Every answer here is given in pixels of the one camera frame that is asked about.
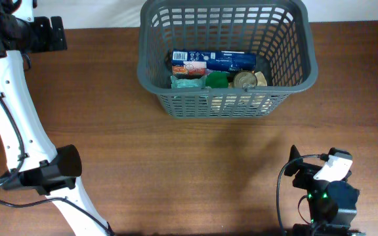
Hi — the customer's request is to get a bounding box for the blue cardboard box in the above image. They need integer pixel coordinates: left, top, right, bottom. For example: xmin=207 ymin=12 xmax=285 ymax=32
xmin=171 ymin=50 xmax=256 ymax=76

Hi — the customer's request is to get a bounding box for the silver tin can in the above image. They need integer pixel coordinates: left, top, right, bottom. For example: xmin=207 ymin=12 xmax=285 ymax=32
xmin=233 ymin=71 xmax=257 ymax=89

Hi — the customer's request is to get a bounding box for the tan paper pouch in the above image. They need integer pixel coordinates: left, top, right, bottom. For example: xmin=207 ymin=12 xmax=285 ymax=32
xmin=228 ymin=71 xmax=268 ymax=89

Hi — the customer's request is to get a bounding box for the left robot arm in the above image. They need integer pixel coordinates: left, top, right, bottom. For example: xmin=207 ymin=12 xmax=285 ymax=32
xmin=0 ymin=1 xmax=113 ymax=235

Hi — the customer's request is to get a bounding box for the grey plastic basket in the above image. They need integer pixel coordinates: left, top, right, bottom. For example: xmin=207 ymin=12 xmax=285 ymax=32
xmin=137 ymin=0 xmax=318 ymax=118

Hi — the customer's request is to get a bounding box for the green lid jar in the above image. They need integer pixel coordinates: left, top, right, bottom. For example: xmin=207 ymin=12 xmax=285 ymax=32
xmin=205 ymin=71 xmax=228 ymax=89

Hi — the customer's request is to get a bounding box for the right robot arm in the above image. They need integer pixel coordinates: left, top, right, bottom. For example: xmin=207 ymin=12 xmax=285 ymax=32
xmin=276 ymin=146 xmax=365 ymax=236

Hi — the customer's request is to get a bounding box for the teal snack packet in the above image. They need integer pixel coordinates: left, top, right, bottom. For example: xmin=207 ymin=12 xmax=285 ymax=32
xmin=170 ymin=75 xmax=207 ymax=89

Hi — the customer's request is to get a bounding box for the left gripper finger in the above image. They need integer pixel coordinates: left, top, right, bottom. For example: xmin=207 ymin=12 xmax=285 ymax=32
xmin=31 ymin=16 xmax=53 ymax=52
xmin=51 ymin=16 xmax=67 ymax=51

